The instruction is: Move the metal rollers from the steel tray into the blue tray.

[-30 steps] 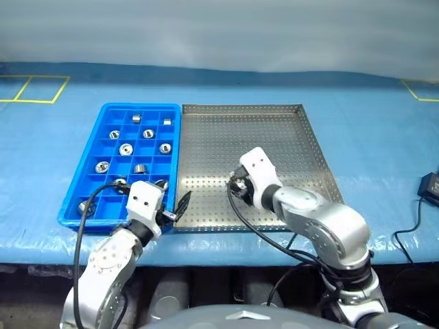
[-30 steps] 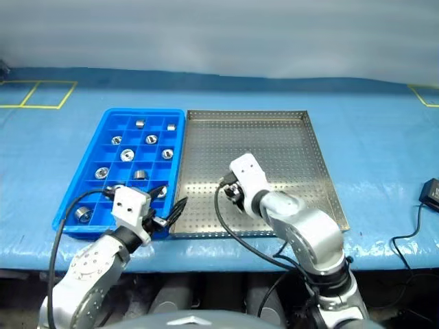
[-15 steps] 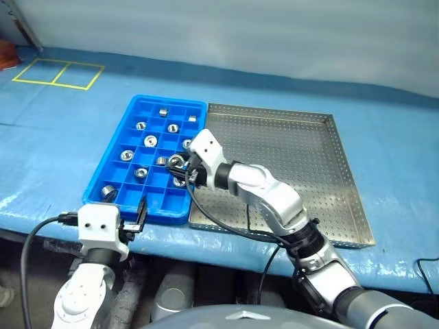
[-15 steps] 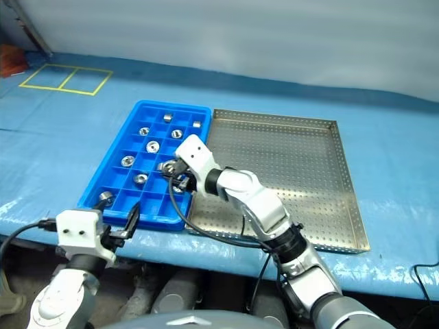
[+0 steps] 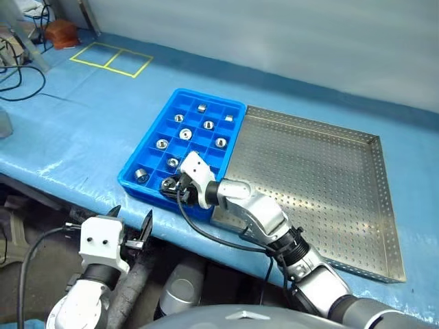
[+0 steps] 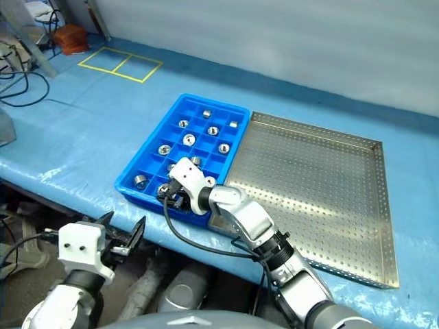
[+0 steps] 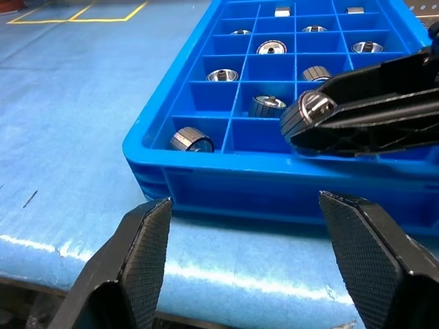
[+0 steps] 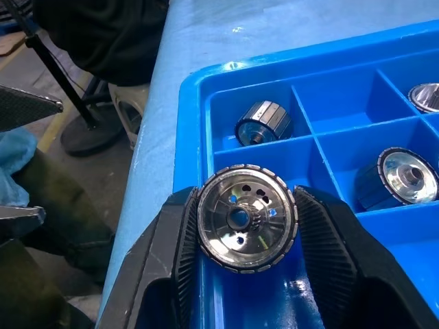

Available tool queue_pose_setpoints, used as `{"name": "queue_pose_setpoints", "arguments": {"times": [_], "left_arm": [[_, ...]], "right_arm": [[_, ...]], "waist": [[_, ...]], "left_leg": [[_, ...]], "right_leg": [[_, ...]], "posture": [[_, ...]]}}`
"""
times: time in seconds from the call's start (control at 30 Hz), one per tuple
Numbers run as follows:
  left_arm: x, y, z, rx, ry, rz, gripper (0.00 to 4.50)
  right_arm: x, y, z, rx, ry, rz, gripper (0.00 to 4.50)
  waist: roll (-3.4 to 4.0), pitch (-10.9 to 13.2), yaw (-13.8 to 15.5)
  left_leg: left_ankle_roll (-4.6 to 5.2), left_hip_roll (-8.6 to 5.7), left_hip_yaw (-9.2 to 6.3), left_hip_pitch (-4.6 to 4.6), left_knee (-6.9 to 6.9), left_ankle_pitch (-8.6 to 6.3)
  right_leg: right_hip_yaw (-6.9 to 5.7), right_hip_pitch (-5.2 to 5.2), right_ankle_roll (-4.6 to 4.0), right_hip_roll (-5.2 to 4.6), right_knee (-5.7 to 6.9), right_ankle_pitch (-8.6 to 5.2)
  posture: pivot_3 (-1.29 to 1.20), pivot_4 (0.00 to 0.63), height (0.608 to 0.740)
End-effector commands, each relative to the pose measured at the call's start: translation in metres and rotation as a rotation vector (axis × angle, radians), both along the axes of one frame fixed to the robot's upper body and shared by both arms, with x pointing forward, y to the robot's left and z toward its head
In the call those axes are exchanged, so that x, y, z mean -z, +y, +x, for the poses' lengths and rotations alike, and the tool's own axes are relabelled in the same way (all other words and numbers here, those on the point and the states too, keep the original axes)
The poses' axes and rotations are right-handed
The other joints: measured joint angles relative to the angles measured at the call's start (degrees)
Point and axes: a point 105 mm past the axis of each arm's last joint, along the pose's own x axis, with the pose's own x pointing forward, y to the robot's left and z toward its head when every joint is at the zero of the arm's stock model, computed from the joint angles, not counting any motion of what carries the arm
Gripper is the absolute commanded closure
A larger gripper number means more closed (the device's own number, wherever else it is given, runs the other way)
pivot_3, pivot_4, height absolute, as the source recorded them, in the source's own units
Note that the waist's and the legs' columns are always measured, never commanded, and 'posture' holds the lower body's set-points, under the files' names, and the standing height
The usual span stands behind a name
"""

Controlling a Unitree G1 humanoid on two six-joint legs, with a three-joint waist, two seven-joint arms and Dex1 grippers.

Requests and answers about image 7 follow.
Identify reddish brown block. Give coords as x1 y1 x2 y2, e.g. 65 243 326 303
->
0 0 27 15

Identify perforated metal tray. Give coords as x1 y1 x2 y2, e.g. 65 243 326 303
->
413 0 439 28

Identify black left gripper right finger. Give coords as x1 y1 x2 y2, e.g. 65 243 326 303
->
318 190 439 329

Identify blue compartment tray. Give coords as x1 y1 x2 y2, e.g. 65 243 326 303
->
122 0 439 237

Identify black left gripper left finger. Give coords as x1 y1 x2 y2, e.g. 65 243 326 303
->
47 197 173 329

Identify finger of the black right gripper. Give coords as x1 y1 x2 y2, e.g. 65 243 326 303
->
289 103 439 158
317 46 439 112

